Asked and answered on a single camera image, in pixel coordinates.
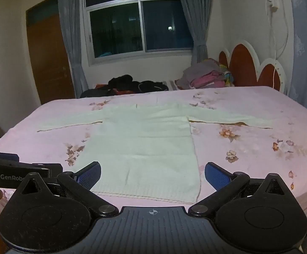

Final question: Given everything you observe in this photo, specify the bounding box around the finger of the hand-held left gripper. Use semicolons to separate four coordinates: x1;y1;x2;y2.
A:
0;151;20;163
29;163;63;178

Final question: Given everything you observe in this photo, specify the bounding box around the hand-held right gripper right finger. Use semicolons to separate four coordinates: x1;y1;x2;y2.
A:
188;162;291;216

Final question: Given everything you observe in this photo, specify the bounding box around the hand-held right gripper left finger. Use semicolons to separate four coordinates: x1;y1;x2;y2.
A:
15;161;119;217

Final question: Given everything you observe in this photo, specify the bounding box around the white knit sweater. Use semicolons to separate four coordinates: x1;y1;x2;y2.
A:
37;103;273;205

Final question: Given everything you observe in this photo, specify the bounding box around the pile of folded clothes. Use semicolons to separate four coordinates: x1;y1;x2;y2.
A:
175;58;235;90

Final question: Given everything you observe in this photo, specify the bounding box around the pile of black clothes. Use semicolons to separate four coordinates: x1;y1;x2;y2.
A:
80;75;169;98

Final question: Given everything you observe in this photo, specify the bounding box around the pink floral bed sheet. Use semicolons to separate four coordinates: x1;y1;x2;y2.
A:
0;85;307;225

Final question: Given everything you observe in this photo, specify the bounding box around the red cloth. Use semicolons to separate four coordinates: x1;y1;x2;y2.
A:
95;84;127;95

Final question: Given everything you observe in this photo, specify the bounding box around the striped grey white cloth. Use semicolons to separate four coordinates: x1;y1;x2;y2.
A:
163;80;179;92

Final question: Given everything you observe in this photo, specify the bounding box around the brown wooden door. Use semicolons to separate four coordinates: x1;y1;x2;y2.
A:
26;0;76;105

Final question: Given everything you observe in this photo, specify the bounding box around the red and white headboard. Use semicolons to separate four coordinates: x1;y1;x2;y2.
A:
218;40;288;95

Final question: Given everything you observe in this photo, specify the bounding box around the grey blue curtain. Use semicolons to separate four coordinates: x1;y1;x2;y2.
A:
57;0;89;98
175;0;215;64

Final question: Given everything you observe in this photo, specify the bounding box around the white framed window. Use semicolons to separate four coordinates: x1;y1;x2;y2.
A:
82;0;197;66

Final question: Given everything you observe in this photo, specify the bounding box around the white cable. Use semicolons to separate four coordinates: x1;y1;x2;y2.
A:
268;5;289;91

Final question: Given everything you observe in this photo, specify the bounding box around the white wall socket charger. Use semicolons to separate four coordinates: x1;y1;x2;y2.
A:
266;0;280;12

